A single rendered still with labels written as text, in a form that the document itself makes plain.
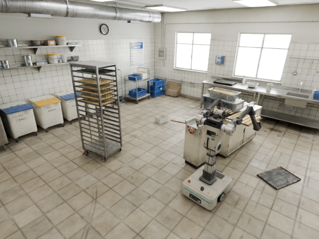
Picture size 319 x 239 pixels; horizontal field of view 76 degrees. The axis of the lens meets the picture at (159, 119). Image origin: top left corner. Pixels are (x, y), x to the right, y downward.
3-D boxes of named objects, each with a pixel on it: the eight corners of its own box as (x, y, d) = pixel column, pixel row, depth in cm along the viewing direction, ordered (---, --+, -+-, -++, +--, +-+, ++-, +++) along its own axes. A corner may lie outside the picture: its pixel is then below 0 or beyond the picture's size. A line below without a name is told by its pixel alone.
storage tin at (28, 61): (31, 64, 487) (29, 55, 479) (34, 65, 477) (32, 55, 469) (23, 65, 475) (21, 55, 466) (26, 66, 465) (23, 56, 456)
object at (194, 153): (204, 150, 438) (208, 111, 403) (218, 156, 415) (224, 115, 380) (182, 162, 394) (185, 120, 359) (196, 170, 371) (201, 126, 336)
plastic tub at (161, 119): (159, 124, 557) (159, 119, 550) (154, 121, 573) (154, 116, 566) (167, 121, 574) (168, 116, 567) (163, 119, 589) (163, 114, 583)
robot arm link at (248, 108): (247, 103, 288) (254, 104, 280) (248, 112, 294) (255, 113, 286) (230, 119, 265) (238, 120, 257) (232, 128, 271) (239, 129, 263)
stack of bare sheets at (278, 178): (279, 167, 384) (280, 166, 383) (300, 180, 351) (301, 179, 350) (256, 175, 361) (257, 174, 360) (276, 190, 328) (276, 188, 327)
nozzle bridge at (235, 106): (209, 107, 438) (211, 92, 425) (241, 117, 389) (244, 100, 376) (200, 111, 417) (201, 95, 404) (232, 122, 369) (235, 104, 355)
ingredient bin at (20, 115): (15, 144, 448) (5, 112, 418) (4, 136, 483) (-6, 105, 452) (41, 135, 488) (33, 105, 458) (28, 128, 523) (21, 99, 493)
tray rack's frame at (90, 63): (123, 150, 426) (117, 62, 356) (106, 162, 385) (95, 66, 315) (100, 142, 456) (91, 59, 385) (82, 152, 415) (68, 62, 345)
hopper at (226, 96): (214, 93, 418) (215, 86, 412) (239, 99, 380) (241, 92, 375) (206, 96, 400) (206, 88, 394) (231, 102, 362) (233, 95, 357)
